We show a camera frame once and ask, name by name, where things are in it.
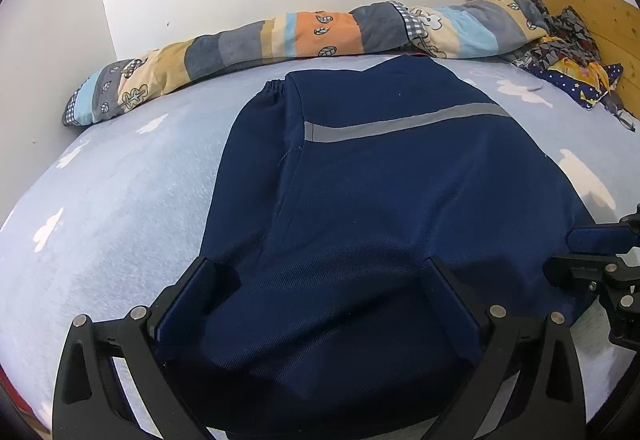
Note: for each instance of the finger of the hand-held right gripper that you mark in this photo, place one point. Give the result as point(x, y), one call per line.
point(580, 270)
point(595, 239)

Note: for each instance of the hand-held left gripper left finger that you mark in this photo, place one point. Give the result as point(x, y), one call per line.
point(185, 305)

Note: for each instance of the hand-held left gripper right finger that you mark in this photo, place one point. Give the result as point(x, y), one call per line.
point(455, 310)

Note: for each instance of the navy work jacket red collar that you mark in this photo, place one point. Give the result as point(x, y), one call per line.
point(375, 195)

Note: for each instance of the light blue cloud bed sheet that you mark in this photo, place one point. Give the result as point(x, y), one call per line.
point(125, 200)

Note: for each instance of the colourful patterned cloth pile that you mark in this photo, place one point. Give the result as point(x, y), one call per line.
point(570, 45)

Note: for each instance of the wooden headboard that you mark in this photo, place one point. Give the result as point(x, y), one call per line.
point(590, 5)

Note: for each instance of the striped patchwork quilt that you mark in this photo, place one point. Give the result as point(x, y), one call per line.
point(310, 32)

